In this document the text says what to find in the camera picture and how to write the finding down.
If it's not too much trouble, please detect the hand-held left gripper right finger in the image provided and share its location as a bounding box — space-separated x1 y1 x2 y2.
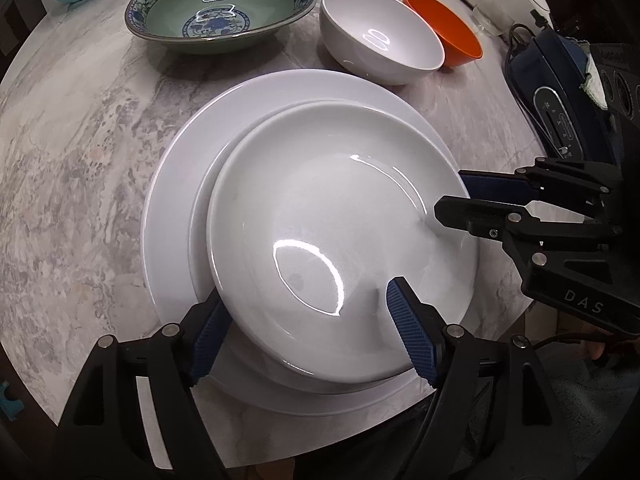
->
386 276 568 480

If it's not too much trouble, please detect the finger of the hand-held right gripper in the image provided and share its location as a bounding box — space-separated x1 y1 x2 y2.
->
434 195 623 257
457 157 626 202

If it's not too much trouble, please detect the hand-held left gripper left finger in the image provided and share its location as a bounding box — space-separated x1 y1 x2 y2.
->
52 287 236 480

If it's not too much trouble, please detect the large white plate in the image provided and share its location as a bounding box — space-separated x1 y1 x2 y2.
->
141 69 473 418

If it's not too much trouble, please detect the orange bowl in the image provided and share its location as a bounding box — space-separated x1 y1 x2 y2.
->
403 0 484 69

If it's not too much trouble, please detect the small white plate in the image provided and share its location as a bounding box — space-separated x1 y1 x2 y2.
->
206 105 481 378

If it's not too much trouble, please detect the small white bowl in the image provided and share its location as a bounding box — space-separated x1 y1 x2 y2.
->
320 0 446 86

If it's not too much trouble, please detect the blue patterned green bowl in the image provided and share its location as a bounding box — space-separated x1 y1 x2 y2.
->
125 0 318 56

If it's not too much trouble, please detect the person's right hand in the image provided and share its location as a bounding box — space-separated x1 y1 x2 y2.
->
587 341 622 362

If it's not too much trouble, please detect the dark blue appliance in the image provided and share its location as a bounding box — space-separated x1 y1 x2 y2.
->
510 27 621 166

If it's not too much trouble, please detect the white cloth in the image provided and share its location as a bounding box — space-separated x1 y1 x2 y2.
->
582 42 613 108

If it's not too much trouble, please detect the clear glass cup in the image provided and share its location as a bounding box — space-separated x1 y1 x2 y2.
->
470 2 516 37

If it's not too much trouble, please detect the teal plastic stool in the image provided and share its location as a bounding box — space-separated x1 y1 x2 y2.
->
0 382 23 421

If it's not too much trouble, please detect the black power cable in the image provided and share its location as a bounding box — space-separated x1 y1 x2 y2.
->
504 12 548 146

